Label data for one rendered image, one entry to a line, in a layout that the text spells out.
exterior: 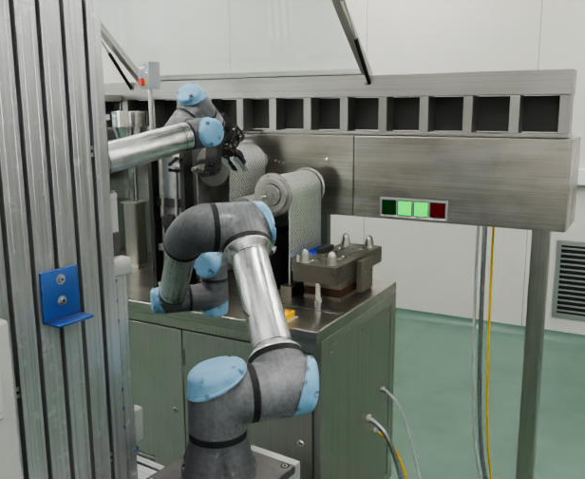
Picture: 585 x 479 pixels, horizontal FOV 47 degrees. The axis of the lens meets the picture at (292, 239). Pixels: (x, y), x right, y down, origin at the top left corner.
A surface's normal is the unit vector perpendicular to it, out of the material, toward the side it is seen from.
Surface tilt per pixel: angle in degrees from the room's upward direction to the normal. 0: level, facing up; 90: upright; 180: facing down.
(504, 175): 90
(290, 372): 42
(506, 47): 90
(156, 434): 90
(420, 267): 90
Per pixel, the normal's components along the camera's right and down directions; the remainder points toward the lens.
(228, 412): 0.35, 0.21
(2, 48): 0.83, 0.11
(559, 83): -0.48, 0.17
